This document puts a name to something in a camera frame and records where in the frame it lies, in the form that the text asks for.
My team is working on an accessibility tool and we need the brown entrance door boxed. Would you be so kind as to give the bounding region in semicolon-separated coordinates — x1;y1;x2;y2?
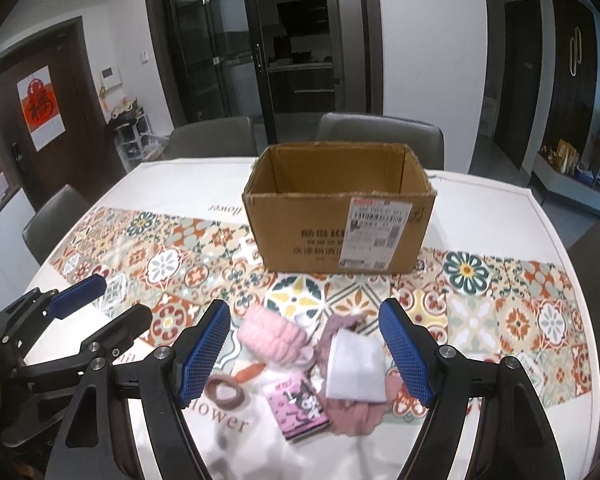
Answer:
0;15;107;211

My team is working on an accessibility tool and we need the brown cardboard box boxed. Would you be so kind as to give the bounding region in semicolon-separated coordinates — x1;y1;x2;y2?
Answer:
242;142;437;275

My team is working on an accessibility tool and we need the fluffy pink headband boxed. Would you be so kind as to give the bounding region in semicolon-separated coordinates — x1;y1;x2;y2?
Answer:
240;305;313;367

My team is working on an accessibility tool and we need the grey sideboard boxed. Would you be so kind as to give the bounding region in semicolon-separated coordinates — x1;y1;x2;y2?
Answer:
529;152;600;218

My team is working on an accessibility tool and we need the red and white door poster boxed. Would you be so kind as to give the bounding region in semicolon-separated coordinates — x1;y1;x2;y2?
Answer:
17;65;67;151

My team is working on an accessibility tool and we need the grey dining chair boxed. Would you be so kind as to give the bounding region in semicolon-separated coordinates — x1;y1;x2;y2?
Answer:
316;112;445;171
567;217;600;311
22;185;92;266
167;116;259;161

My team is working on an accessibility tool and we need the patterned tablecloth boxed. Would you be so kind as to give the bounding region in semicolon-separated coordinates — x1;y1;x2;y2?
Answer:
0;157;600;480

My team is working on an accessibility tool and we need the dark wall panel gold ornament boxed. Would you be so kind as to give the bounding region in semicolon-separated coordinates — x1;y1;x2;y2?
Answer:
536;0;599;161

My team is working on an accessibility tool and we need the dark glass sliding door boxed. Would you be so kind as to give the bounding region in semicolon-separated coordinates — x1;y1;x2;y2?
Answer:
144;0;387;136

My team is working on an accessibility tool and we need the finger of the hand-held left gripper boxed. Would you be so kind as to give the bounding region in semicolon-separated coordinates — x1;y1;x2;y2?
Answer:
12;303;154;392
0;274;109;357

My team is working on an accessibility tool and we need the yellow box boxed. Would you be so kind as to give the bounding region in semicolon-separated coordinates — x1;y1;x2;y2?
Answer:
555;140;579;176

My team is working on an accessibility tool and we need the brown hair tie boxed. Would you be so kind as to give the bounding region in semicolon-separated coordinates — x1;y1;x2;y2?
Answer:
205;374;249;409

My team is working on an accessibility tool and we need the white storage rack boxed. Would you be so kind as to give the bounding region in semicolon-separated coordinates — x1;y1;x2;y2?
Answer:
112;109;154;174

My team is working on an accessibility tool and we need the pink printed card pack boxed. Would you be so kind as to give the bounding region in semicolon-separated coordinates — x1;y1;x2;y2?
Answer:
262;371;331;445

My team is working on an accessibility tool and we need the dark interior door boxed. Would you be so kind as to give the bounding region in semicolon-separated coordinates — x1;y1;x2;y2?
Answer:
494;0;544;171

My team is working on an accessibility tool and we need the white side cabinet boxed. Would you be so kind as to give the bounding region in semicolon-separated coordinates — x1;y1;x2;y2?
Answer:
0;120;37;243

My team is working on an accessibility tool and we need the white cloth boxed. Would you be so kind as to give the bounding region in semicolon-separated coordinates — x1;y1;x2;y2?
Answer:
325;329;388;403

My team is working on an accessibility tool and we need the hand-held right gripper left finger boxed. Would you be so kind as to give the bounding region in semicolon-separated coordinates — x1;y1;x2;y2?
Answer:
55;300;232;480

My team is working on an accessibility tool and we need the pink towel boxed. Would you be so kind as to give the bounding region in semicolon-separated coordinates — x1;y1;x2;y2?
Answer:
307;312;433;436

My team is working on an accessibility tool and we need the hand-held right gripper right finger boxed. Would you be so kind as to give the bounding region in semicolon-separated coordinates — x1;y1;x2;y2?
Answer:
378;297;568;480

